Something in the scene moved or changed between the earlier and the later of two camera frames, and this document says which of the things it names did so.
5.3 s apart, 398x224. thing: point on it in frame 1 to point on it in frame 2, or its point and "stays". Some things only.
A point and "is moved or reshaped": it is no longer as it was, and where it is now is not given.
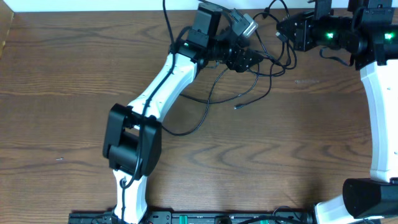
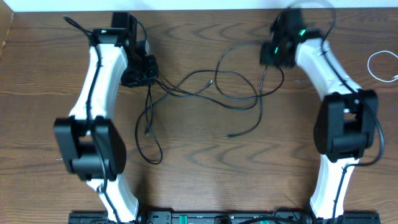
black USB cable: (292, 66) to (246, 98)
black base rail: (202, 216) stays
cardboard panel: (6, 17) stays
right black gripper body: (308, 39) to (276, 50)
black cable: (209, 102) is moved or reshaped
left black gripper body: (237, 59) to (140, 76)
